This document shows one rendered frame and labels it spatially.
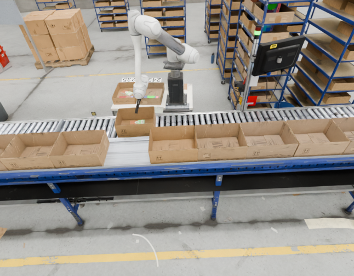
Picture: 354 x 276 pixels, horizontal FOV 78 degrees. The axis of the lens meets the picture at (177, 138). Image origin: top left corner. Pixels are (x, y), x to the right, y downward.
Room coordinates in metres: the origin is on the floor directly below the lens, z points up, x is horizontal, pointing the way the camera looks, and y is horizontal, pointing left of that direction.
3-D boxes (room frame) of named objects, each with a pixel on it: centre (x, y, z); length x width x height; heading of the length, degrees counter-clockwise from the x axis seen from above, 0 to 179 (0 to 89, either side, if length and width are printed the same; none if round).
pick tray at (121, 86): (2.50, 0.61, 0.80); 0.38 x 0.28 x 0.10; 176
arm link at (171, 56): (2.35, -0.03, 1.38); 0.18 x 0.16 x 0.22; 44
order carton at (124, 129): (1.84, 0.42, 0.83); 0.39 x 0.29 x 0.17; 90
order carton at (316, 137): (1.31, -1.14, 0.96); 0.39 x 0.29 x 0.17; 89
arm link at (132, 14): (1.99, 0.28, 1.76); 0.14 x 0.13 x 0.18; 44
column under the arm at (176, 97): (2.35, -0.02, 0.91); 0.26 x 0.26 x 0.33; 85
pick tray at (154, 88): (2.45, 0.29, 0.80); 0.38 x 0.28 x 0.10; 173
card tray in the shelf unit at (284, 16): (2.69, -1.14, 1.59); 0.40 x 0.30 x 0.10; 179
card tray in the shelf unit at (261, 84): (2.69, -1.15, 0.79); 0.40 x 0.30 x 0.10; 0
